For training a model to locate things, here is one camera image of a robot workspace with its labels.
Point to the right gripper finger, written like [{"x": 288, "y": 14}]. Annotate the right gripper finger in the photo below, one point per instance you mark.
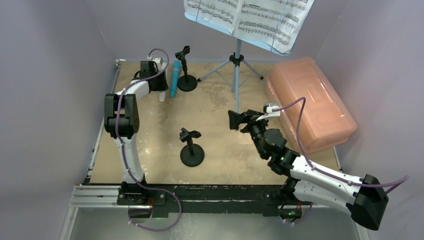
[
  {"x": 235, "y": 119},
  {"x": 253, "y": 113}
]

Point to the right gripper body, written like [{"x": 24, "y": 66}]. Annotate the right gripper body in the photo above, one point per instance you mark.
[{"x": 244, "y": 120}]

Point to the black mic stand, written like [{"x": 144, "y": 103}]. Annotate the black mic stand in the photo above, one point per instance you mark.
[
  {"x": 192, "y": 154},
  {"x": 186, "y": 82}
]

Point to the white toy microphone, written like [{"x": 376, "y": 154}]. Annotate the white toy microphone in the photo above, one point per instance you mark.
[{"x": 162, "y": 96}]

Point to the blue toy microphone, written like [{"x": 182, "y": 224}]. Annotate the blue toy microphone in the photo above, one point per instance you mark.
[{"x": 176, "y": 68}]

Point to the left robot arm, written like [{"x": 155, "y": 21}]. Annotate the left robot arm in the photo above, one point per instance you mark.
[{"x": 122, "y": 122}]

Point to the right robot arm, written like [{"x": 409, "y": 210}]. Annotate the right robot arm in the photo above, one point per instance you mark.
[{"x": 363, "y": 198}]

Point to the pink plastic storage box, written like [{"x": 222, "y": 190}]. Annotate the pink plastic storage box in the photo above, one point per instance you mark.
[{"x": 324, "y": 121}]

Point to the sheet music pages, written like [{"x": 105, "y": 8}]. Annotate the sheet music pages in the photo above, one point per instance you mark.
[{"x": 251, "y": 20}]

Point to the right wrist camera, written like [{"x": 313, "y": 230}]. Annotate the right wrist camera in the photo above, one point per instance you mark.
[{"x": 270, "y": 110}]

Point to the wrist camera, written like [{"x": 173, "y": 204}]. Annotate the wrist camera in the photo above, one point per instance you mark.
[
  {"x": 158, "y": 62},
  {"x": 270, "y": 110}
]

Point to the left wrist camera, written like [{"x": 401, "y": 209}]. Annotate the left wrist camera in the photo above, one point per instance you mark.
[{"x": 158, "y": 62}]

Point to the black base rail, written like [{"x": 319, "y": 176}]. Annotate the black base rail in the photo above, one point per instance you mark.
[{"x": 267, "y": 200}]

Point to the aluminium frame rail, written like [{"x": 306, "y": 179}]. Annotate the aluminium frame rail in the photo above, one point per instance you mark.
[{"x": 93, "y": 212}]

